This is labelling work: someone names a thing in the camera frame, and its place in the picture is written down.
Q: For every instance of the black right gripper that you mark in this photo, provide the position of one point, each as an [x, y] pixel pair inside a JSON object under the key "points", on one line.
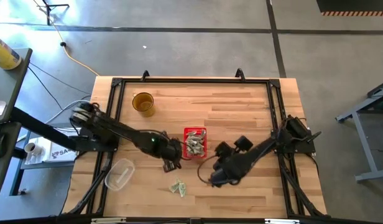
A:
{"points": [[227, 171]]}

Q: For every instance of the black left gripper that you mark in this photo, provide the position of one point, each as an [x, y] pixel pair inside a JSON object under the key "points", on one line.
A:
{"points": [[171, 151]]}

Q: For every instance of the green white sweetener packet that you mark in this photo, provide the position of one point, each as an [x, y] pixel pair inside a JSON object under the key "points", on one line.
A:
{"points": [[191, 143], [191, 152], [201, 146], [174, 187]]}

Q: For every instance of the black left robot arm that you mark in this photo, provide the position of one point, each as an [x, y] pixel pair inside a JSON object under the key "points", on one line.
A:
{"points": [[123, 132]]}

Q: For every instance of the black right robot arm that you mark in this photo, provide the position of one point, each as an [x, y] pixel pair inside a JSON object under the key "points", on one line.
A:
{"points": [[260, 149]]}

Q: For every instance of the red plastic basket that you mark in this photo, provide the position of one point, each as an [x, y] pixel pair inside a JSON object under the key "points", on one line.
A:
{"points": [[184, 154]]}

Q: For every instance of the scattered folded banknotes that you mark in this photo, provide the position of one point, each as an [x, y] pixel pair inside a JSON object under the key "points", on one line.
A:
{"points": [[182, 188]]}

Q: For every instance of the clear plastic container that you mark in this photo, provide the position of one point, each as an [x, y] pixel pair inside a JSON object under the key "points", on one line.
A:
{"points": [[119, 175]]}

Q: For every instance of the yellow plastic cup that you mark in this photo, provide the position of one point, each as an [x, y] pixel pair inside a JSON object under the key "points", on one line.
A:
{"points": [[143, 102]]}

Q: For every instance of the white printed bag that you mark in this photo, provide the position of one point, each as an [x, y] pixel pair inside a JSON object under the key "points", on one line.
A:
{"points": [[59, 154]]}

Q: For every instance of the black support beam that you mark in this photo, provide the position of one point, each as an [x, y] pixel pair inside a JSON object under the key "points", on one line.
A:
{"points": [[42, 127]]}

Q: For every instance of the white mug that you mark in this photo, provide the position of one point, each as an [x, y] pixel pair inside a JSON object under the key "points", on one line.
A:
{"points": [[32, 147]]}

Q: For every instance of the grey metal cart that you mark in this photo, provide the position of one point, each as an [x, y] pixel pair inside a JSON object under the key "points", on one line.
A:
{"points": [[364, 140]]}

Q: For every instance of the blue metal stand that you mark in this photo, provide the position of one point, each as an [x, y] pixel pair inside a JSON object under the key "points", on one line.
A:
{"points": [[15, 177]]}

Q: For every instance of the black desk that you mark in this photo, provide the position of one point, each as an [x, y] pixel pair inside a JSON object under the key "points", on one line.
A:
{"points": [[5, 174]]}

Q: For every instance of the grey desk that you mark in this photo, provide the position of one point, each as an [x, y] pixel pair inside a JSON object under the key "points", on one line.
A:
{"points": [[14, 87]]}

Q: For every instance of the black tripod stand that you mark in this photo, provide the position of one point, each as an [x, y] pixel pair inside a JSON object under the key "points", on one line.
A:
{"points": [[48, 9]]}

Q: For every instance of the yellow white wipes canister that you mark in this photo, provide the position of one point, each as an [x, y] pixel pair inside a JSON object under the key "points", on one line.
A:
{"points": [[5, 53]]}

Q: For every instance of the black mat with striped edge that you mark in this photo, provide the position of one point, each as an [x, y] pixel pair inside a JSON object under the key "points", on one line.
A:
{"points": [[353, 5]]}

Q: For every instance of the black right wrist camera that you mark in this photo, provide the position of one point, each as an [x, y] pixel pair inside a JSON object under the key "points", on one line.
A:
{"points": [[224, 149]]}

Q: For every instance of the black aluminium table frame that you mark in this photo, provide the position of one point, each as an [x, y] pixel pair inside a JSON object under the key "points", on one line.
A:
{"points": [[194, 80]]}

